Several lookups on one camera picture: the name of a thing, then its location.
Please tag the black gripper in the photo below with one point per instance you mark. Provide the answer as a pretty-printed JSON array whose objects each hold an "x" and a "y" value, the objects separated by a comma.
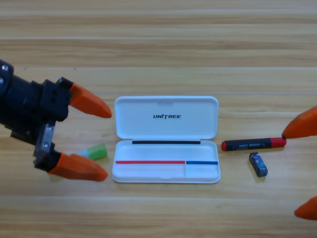
[{"x": 29, "y": 106}]

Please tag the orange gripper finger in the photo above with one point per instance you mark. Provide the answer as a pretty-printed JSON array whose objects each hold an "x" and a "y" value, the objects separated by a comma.
[
  {"x": 308, "y": 209},
  {"x": 303, "y": 125}
]

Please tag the green highlighter pen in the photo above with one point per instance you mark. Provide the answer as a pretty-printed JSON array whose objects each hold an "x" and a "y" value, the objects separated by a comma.
[{"x": 97, "y": 151}]

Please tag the red and black marker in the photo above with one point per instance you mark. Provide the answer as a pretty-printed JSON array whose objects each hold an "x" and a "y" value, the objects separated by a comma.
[{"x": 247, "y": 145}]

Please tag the white Unitree pencil case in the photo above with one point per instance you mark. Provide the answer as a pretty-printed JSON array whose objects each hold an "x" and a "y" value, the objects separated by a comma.
[{"x": 168, "y": 129}]

